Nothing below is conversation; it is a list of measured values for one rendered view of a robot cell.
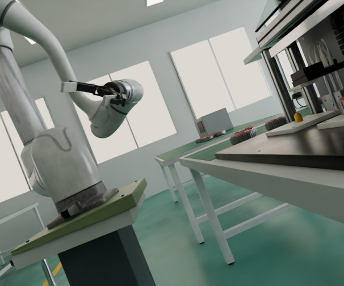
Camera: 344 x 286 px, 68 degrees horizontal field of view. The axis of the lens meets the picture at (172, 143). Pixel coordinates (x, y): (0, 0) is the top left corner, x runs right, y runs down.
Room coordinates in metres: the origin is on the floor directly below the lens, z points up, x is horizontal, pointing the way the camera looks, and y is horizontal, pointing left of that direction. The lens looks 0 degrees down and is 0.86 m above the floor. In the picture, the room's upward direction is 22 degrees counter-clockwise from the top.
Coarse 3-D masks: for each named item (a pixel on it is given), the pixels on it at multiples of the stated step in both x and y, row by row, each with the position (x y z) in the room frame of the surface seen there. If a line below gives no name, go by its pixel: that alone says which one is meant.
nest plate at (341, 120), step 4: (336, 116) 0.56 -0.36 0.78; (340, 116) 0.54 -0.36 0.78; (328, 120) 0.55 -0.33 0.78; (332, 120) 0.53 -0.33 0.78; (336, 120) 0.51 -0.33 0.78; (340, 120) 0.49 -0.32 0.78; (320, 124) 0.55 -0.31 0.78; (324, 124) 0.54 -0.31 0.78; (328, 124) 0.52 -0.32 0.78; (332, 124) 0.51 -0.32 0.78; (336, 124) 0.50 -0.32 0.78; (340, 124) 0.49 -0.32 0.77; (320, 128) 0.55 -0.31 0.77; (324, 128) 0.54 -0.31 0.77
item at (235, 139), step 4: (244, 132) 1.14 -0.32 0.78; (248, 132) 1.06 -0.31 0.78; (252, 132) 1.07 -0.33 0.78; (232, 136) 1.12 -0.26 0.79; (236, 136) 1.08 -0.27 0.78; (240, 136) 1.07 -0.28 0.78; (244, 136) 1.06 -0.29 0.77; (248, 136) 1.06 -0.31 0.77; (252, 136) 1.06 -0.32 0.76; (232, 140) 1.09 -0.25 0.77; (236, 140) 1.07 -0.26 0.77; (240, 140) 1.06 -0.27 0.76; (244, 140) 1.06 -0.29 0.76; (232, 144) 1.11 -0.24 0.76
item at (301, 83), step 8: (320, 64) 0.71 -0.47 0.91; (336, 64) 0.71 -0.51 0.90; (296, 72) 0.74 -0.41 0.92; (304, 72) 0.71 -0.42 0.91; (312, 72) 0.71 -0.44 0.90; (320, 72) 0.71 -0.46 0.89; (328, 72) 0.71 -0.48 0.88; (336, 72) 0.72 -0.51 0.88; (296, 80) 0.75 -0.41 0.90; (304, 80) 0.72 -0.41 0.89; (312, 80) 0.71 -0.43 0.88; (328, 80) 0.77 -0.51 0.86; (296, 88) 0.73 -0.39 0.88; (336, 88) 0.75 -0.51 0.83
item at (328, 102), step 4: (336, 92) 0.72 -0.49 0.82; (340, 92) 0.71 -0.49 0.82; (324, 96) 0.77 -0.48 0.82; (328, 96) 0.76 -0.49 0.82; (336, 96) 0.73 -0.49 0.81; (340, 96) 0.71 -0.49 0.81; (324, 100) 0.78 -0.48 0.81; (328, 100) 0.76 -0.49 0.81; (332, 100) 0.75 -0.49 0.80; (336, 100) 0.73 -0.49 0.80; (328, 104) 0.77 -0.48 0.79; (332, 104) 0.75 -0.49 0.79; (328, 108) 0.77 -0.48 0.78; (332, 108) 0.76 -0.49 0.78
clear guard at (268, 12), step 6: (270, 0) 0.49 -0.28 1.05; (276, 0) 0.44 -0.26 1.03; (282, 0) 0.41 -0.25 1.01; (270, 6) 0.47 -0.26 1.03; (276, 6) 0.42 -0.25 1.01; (264, 12) 0.49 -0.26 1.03; (270, 12) 0.45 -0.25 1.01; (264, 18) 0.47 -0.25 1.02; (258, 24) 0.50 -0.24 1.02; (258, 30) 0.50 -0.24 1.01
